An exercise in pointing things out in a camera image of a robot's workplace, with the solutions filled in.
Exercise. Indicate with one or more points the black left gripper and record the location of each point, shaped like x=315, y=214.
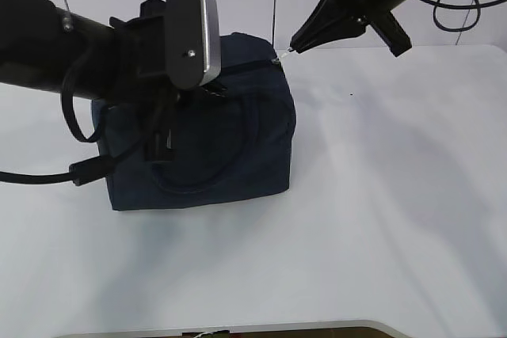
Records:
x=151, y=118

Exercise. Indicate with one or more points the navy blue lunch bag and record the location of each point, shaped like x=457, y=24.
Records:
x=238, y=147

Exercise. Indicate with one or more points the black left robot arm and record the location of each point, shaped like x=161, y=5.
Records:
x=50, y=49

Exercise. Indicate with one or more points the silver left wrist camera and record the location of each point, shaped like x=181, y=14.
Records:
x=192, y=42

